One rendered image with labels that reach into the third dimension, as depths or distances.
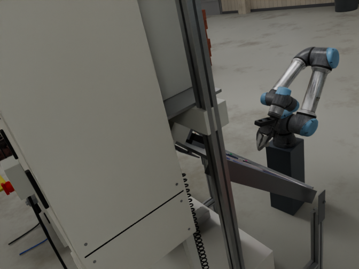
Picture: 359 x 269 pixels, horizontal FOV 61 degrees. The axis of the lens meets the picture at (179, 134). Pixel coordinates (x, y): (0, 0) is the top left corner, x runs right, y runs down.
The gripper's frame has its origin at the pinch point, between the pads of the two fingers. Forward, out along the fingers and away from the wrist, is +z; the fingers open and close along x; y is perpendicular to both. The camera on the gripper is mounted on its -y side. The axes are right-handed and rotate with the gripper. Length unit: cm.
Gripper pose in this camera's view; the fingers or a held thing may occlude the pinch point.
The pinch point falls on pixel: (258, 148)
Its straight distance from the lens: 171.8
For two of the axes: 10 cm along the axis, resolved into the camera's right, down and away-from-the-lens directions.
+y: 7.1, 2.5, 6.6
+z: -3.6, 9.3, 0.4
